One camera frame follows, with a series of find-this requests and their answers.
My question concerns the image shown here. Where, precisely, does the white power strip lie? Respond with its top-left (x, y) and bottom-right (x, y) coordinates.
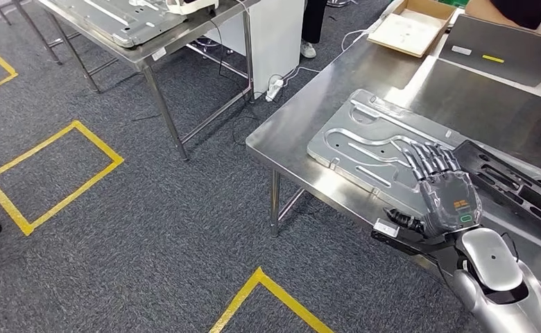
top-left (264, 78), bottom-right (284, 103)

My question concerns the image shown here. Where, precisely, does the grey stamped metal plate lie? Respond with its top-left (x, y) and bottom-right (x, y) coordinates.
top-left (49, 0), bottom-right (189, 49)
top-left (306, 88), bottom-right (541, 221)

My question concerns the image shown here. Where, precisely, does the person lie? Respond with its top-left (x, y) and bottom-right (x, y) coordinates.
top-left (299, 0), bottom-right (330, 60)
top-left (463, 0), bottom-right (541, 37)

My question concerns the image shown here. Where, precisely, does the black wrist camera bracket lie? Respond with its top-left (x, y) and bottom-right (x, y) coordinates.
top-left (370, 227), bottom-right (460, 258)

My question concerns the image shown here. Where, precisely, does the black plastic plate bracket part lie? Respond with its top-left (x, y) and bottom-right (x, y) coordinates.
top-left (452, 139), bottom-right (541, 240)

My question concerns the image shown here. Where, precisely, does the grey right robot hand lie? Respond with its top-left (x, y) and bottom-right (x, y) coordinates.
top-left (383, 142), bottom-right (483, 240)

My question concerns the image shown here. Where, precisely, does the white floor cable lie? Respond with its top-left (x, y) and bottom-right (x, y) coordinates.
top-left (277, 28), bottom-right (381, 88)

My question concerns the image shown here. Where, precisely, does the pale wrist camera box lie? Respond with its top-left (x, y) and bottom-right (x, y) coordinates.
top-left (373, 219), bottom-right (400, 239)

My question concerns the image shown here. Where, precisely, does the white cabinet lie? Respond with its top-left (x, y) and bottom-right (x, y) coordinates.
top-left (205, 0), bottom-right (307, 100)

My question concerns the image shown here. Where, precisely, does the dark grey flat panel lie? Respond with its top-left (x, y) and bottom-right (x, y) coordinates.
top-left (438, 13), bottom-right (541, 88)

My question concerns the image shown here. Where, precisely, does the open cardboard box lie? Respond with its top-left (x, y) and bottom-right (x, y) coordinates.
top-left (367, 0), bottom-right (458, 59)

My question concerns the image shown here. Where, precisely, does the stainless steel workbench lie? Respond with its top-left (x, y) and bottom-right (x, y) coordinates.
top-left (245, 0), bottom-right (541, 318)
top-left (0, 0), bottom-right (262, 162)

